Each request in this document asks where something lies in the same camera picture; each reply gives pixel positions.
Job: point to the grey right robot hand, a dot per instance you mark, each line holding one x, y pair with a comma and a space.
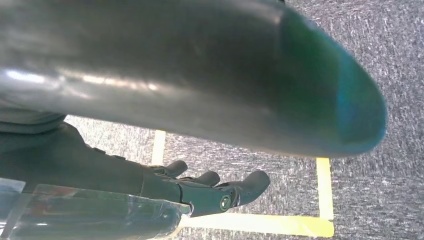
198, 66

